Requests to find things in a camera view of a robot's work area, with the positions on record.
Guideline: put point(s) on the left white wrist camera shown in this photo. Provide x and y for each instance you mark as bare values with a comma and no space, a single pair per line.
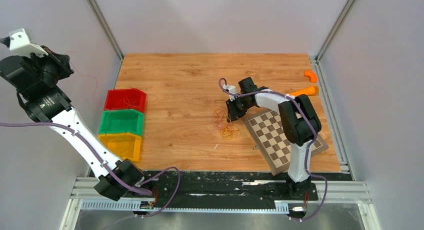
21,44

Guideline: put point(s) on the green plastic bin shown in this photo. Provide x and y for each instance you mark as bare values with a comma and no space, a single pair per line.
122,121

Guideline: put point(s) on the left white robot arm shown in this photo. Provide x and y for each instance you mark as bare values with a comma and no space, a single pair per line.
35,78

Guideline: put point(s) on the orange curved pipe piece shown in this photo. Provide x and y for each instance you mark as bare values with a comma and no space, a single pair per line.
311,76

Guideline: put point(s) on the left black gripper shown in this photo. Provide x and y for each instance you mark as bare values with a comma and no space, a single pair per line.
60,62

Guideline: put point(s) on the orange plastic carrot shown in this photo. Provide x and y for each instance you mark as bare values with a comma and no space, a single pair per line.
309,91

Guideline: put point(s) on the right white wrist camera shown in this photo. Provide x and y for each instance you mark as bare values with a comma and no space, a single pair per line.
230,89

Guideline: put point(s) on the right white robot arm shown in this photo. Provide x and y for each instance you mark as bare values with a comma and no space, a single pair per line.
299,120

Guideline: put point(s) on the red plastic bin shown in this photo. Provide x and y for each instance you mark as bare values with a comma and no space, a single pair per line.
121,99

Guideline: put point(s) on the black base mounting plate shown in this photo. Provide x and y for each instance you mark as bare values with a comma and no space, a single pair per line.
225,190

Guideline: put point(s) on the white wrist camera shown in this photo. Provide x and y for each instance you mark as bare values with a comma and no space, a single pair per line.
230,89
21,44

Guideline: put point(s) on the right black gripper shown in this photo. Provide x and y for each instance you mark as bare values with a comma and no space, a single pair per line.
234,113

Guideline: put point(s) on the yellow plastic bin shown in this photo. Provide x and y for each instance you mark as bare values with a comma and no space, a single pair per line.
124,145

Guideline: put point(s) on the wooden chessboard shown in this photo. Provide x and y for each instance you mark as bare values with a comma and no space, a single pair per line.
267,132

